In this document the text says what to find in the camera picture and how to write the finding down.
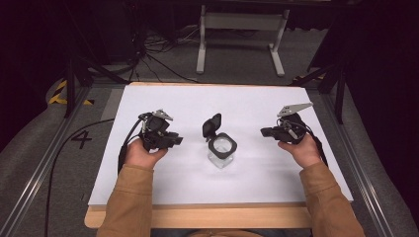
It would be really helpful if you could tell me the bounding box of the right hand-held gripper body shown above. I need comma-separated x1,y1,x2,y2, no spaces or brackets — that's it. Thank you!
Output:
276,102,314,144

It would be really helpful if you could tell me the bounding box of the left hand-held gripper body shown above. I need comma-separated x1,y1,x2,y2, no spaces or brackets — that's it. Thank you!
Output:
137,109,179,152

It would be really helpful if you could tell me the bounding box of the clear jar with black lid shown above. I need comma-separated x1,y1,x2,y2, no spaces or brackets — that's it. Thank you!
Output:
202,113,238,170

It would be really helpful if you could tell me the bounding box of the person's right hand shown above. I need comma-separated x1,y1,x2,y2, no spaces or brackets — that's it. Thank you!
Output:
278,133,323,169

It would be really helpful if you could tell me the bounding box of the person's left hand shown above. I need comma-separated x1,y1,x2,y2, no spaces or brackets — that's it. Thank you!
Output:
124,137,169,170

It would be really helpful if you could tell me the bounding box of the white table sheet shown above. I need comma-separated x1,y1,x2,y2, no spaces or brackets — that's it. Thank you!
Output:
88,84,354,207

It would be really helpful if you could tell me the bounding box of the black metal stand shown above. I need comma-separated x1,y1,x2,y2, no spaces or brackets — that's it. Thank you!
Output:
288,55,348,125
64,48,130,119

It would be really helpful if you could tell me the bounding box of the yellow black hazard tape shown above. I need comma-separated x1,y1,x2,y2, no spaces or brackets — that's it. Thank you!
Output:
47,79,95,107

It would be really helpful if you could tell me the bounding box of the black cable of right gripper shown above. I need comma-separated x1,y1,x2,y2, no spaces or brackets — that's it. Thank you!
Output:
304,125,329,167

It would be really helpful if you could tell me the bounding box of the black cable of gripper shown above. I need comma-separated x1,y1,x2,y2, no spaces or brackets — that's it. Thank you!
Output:
304,125,329,167
43,114,153,237

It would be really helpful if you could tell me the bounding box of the aluminium floor rail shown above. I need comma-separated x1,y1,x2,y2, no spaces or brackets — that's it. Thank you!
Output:
321,93,396,237
0,86,93,237

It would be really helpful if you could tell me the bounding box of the bundle of floor cables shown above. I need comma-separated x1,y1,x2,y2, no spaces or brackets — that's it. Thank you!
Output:
127,23,202,85

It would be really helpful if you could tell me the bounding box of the white metal table frame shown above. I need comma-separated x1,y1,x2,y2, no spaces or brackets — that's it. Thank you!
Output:
196,4,291,78

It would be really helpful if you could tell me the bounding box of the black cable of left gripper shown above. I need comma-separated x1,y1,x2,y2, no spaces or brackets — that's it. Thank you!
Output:
43,114,153,237

